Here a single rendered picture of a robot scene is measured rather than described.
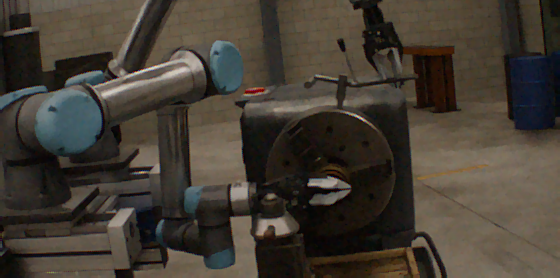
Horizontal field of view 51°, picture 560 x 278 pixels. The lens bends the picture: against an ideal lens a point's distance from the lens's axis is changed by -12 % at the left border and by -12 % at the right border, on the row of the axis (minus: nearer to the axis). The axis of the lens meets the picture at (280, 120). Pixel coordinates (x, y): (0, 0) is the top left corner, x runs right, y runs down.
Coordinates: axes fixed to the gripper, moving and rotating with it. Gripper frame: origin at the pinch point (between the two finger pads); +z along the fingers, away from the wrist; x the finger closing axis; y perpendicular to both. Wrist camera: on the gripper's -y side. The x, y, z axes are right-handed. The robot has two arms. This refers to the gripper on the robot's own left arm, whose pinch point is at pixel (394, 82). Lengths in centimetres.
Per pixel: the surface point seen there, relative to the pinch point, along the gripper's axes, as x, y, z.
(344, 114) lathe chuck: -13.6, -5.0, 3.9
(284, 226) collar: -26, 53, 9
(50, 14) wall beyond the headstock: -470, -920, -206
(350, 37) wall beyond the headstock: 13, -1049, 22
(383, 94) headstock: -2.5, -23.1, 4.8
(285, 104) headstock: -28.0, -23.2, -1.0
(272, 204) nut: -27, 52, 6
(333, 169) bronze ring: -19.4, 6.7, 13.2
